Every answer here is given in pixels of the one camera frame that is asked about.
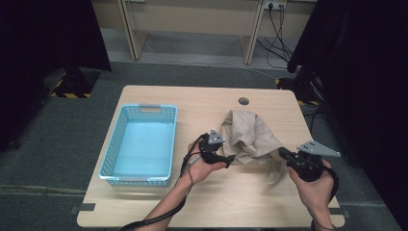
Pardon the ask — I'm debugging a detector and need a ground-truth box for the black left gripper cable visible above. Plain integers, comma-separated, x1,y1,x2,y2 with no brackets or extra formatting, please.
117,132,210,231

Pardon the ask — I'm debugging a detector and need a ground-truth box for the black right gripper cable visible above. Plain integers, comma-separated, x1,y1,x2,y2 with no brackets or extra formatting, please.
310,165,340,231

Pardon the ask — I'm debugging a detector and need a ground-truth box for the person's right hand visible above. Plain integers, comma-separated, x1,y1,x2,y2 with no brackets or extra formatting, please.
287,159,336,219

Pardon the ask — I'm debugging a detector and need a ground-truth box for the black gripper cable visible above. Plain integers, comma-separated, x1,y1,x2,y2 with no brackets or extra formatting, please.
310,165,340,231
117,132,210,231

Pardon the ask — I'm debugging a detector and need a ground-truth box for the beige wooden desk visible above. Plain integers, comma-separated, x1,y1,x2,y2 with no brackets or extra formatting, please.
116,0,268,65

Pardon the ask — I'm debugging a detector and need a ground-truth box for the person's left hand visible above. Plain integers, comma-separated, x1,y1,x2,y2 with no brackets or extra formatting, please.
184,139,228,186

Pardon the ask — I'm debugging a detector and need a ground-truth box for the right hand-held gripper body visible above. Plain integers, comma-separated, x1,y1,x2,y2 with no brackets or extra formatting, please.
288,139,342,183

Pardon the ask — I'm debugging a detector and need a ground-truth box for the black stand base hazard tape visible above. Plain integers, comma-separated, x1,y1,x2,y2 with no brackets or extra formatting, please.
49,65,101,100
274,68,321,107

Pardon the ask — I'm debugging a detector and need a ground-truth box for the beige cloth garment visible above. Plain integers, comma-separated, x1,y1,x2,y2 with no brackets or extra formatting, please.
220,109,288,186

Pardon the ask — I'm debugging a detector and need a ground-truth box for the black curtain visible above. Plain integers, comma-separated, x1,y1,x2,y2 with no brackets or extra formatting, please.
0,0,113,153
287,0,408,231

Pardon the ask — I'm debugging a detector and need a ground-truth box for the grey tape strip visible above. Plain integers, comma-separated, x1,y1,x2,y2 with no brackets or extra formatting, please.
70,202,96,215
330,207,351,219

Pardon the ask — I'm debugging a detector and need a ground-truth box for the light blue plastic basket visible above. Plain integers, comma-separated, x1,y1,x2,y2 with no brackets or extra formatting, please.
98,103,178,188

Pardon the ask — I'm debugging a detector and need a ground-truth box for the black power cable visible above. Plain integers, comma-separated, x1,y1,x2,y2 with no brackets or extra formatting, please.
268,3,294,57
256,3,294,70

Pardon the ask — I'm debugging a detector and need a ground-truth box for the white wall power outlet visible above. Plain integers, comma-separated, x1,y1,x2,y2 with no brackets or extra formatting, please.
264,0,288,10

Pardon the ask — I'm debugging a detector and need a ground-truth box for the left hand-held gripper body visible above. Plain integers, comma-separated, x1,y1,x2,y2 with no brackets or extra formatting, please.
198,128,226,165

